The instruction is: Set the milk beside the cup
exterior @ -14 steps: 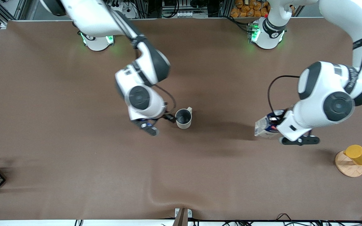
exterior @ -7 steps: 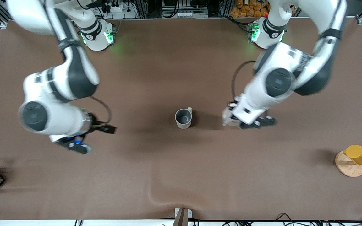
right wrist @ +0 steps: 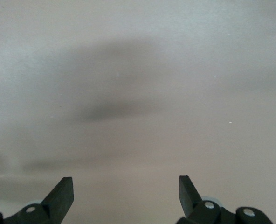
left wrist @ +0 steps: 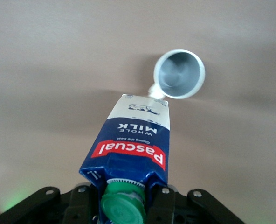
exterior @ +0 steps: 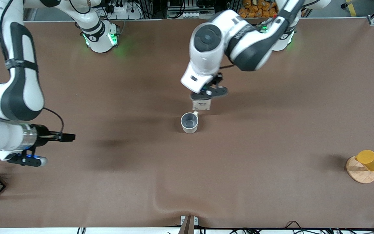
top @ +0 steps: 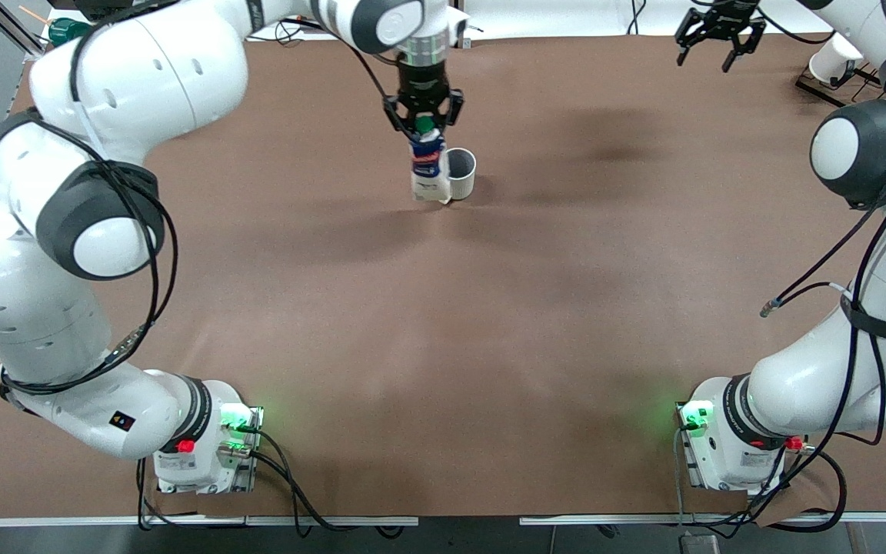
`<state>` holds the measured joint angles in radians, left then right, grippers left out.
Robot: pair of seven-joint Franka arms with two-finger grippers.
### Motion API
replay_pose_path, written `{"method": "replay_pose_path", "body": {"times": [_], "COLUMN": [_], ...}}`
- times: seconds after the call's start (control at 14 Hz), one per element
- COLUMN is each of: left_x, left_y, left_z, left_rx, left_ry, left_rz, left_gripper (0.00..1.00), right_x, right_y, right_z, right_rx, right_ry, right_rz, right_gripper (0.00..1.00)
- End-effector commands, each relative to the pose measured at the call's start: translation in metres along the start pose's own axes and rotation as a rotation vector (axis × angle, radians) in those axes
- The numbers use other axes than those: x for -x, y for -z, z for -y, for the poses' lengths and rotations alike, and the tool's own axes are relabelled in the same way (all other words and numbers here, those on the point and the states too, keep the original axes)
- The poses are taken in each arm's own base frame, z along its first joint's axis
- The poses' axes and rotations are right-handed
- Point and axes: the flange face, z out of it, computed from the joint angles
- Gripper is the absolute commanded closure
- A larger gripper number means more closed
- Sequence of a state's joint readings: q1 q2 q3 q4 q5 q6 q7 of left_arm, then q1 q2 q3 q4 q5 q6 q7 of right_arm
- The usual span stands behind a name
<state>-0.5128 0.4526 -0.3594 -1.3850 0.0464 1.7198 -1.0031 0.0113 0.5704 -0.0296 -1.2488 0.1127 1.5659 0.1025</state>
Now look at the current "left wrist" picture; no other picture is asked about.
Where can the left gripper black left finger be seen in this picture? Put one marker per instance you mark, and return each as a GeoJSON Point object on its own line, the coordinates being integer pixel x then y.
{"type": "Point", "coordinates": [79, 205]}

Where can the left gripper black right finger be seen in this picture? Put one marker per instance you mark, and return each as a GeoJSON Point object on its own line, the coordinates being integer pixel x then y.
{"type": "Point", "coordinates": [162, 205]}

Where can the blue Pascual milk carton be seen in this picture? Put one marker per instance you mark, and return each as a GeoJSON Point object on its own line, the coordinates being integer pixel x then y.
{"type": "Point", "coordinates": [131, 144]}

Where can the white ceramic mug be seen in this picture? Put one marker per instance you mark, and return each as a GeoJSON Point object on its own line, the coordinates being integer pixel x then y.
{"type": "Point", "coordinates": [178, 74]}

